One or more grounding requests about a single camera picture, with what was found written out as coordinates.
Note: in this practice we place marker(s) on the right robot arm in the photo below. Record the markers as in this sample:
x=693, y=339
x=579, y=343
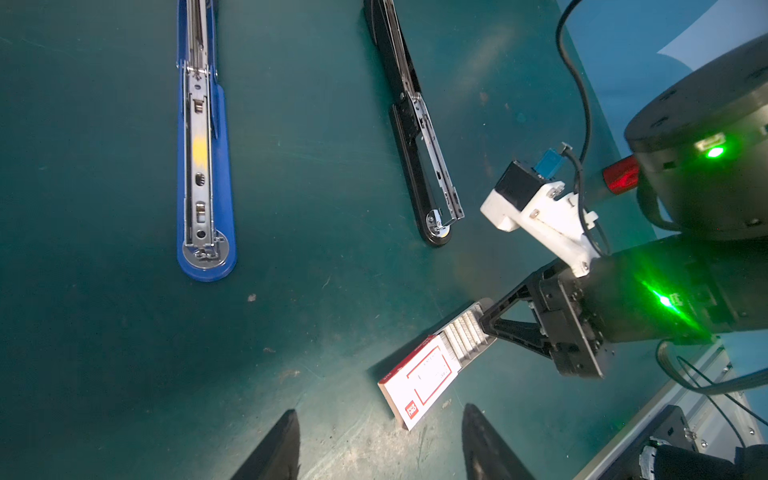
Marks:
x=701, y=151

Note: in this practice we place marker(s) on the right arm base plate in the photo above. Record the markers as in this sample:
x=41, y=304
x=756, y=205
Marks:
x=664, y=448

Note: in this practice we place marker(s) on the red black clamp tool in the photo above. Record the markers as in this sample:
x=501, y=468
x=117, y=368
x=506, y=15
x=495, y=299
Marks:
x=621, y=176

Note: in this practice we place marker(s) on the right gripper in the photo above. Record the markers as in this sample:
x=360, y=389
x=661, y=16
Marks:
x=676, y=289

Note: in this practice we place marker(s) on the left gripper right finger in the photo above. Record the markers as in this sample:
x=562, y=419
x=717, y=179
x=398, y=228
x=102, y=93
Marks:
x=486, y=455

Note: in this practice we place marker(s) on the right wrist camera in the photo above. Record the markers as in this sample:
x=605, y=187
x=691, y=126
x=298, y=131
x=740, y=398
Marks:
x=524, y=199

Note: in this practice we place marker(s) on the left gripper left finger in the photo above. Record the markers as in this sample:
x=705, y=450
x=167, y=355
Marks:
x=277, y=455

